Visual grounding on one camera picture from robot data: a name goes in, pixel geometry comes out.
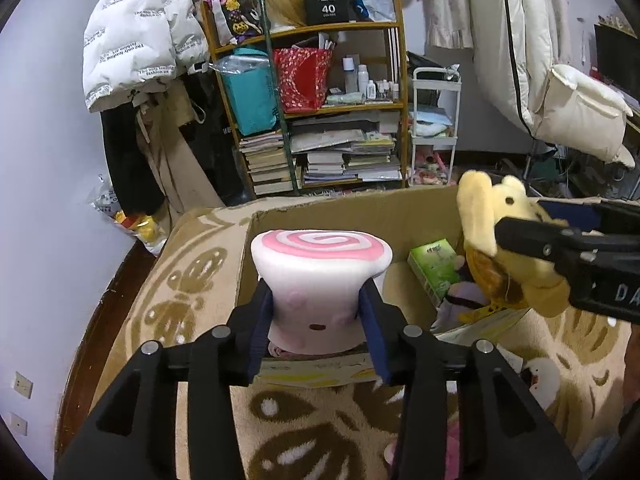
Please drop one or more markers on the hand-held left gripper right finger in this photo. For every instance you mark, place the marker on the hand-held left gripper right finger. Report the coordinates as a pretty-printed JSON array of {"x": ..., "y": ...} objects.
[{"x": 372, "y": 330}]

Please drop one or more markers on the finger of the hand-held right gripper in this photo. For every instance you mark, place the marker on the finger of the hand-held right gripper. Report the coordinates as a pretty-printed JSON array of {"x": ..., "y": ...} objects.
[
  {"x": 535, "y": 240},
  {"x": 575, "y": 212}
]

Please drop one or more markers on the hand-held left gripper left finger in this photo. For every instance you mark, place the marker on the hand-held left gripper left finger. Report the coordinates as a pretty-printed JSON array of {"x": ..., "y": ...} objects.
[{"x": 262, "y": 320}]

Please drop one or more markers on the yellow plush dog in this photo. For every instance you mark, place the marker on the yellow plush dog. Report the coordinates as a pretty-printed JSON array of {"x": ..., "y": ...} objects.
[{"x": 500, "y": 280}]

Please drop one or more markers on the pink mushroom plush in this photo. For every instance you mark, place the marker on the pink mushroom plush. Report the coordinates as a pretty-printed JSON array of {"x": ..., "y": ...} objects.
[{"x": 320, "y": 280}]

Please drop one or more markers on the green tissue pack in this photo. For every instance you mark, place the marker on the green tissue pack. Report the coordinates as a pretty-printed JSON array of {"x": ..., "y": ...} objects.
[{"x": 432, "y": 265}]

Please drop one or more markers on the purple plush doll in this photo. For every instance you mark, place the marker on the purple plush doll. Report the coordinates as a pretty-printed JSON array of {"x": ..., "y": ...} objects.
[{"x": 465, "y": 295}]

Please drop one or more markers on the cardboard box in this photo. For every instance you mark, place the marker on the cardboard box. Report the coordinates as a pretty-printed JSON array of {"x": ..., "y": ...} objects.
[{"x": 350, "y": 210}]

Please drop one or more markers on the person's right forearm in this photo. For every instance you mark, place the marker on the person's right forearm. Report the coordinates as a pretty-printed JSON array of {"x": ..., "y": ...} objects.
[{"x": 631, "y": 370}]

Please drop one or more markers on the beige patterned blanket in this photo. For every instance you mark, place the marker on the beige patterned blanket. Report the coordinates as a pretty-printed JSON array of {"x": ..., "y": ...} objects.
[{"x": 310, "y": 420}]

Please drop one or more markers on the pink toys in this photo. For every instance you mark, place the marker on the pink toys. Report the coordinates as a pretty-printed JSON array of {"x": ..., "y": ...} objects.
[{"x": 430, "y": 170}]

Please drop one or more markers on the white plush toy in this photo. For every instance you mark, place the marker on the white plush toy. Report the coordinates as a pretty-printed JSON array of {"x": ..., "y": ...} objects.
[{"x": 542, "y": 380}]

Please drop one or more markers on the pink plush bear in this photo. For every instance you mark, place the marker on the pink plush bear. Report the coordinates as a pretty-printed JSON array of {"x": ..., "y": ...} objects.
[{"x": 450, "y": 452}]

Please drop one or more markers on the light blue cushion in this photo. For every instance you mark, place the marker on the light blue cushion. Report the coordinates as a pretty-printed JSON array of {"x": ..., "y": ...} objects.
[{"x": 432, "y": 122}]

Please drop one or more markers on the cream hanging coat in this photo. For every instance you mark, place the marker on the cream hanging coat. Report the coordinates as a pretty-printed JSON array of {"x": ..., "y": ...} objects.
[{"x": 540, "y": 60}]

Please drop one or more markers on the tall stack of books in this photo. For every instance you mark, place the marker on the tall stack of books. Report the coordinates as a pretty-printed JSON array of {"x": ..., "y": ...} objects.
[{"x": 265, "y": 162}]

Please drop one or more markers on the black monitor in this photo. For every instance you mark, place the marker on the black monitor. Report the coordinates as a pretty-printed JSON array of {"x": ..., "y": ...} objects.
[{"x": 617, "y": 60}]

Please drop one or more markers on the plastic bag of yellow toys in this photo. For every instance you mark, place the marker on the plastic bag of yellow toys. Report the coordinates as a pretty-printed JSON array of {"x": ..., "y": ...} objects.
[{"x": 130, "y": 220}]

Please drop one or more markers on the dark hanging clothes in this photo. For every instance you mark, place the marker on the dark hanging clothes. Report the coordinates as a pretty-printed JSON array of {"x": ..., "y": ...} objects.
[{"x": 215, "y": 150}]

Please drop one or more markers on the pile of magazines and books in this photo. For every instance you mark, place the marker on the pile of magazines and books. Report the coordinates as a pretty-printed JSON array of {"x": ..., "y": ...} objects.
[{"x": 345, "y": 155}]

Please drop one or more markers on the light blue fuzzy clothing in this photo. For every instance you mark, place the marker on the light blue fuzzy clothing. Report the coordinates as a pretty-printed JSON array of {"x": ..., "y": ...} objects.
[{"x": 600, "y": 455}]

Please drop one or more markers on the beige coat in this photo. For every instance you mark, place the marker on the beige coat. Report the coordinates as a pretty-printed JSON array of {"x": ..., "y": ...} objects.
[{"x": 175, "y": 150}]

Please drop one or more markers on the white trolley cart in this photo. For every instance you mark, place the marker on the white trolley cart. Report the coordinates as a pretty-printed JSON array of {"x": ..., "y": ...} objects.
[{"x": 435, "y": 72}]

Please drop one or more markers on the black coat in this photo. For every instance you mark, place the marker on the black coat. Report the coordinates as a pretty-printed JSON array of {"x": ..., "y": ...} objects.
[{"x": 127, "y": 160}]

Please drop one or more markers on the thin green pole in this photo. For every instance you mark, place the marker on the thin green pole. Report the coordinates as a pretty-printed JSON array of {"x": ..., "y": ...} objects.
[{"x": 280, "y": 110}]

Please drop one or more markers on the group of toiletry bottles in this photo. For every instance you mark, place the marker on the group of toiletry bottles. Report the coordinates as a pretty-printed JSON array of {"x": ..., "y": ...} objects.
[{"x": 372, "y": 87}]

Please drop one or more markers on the teal bag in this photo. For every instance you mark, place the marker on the teal bag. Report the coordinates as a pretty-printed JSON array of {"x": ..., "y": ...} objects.
[{"x": 247, "y": 95}]

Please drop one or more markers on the red gift bag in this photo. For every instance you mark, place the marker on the red gift bag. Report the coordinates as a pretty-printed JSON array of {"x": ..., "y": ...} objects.
[{"x": 302, "y": 80}]

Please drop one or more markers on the wooden shelf unit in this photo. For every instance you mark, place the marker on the wooden shelf unit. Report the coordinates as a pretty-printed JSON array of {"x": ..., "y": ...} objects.
[{"x": 310, "y": 30}]

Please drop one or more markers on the white printed puffer jacket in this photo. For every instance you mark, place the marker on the white printed puffer jacket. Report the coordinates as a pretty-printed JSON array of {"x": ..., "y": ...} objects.
[{"x": 130, "y": 35}]

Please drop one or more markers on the black box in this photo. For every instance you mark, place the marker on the black box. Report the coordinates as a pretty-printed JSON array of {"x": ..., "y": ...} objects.
[{"x": 325, "y": 5}]

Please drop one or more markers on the printed black tote bag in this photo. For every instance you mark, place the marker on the printed black tote bag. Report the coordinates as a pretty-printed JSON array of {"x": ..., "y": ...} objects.
[{"x": 232, "y": 5}]

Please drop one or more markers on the blonde wig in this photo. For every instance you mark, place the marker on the blonde wig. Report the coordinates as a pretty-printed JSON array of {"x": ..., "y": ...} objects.
[{"x": 285, "y": 2}]

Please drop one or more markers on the white wall socket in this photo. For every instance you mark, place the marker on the white wall socket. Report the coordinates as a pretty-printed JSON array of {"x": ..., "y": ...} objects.
[
  {"x": 22, "y": 385},
  {"x": 18, "y": 423}
]

